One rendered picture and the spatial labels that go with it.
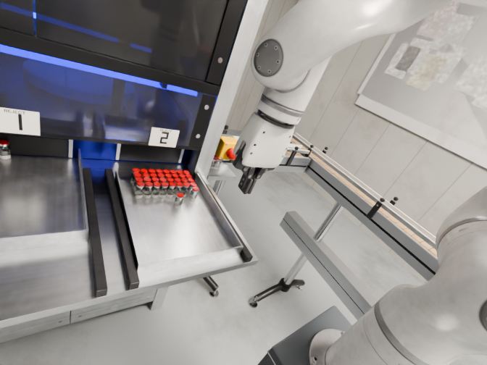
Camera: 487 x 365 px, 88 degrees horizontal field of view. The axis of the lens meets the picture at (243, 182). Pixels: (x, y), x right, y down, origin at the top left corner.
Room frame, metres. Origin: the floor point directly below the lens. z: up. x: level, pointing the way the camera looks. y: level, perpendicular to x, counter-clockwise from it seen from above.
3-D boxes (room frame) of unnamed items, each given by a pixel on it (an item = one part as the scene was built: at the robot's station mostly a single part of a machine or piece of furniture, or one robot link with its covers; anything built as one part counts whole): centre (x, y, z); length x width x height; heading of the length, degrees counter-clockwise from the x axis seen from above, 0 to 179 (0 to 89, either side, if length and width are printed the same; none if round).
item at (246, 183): (0.47, 0.00, 1.12); 0.03 x 0.03 x 0.07; 42
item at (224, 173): (0.92, 0.13, 0.87); 0.14 x 0.13 x 0.02; 42
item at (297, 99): (0.48, -0.01, 1.35); 0.09 x 0.08 x 0.13; 156
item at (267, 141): (0.48, -0.01, 1.21); 0.10 x 0.07 x 0.11; 132
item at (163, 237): (0.54, 0.14, 0.90); 0.34 x 0.26 x 0.04; 42
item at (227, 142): (0.88, 0.11, 1.00); 0.08 x 0.07 x 0.07; 42
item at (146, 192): (0.61, 0.20, 0.91); 0.18 x 0.02 x 0.05; 132
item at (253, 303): (1.23, -0.53, 0.07); 0.50 x 0.08 x 0.14; 132
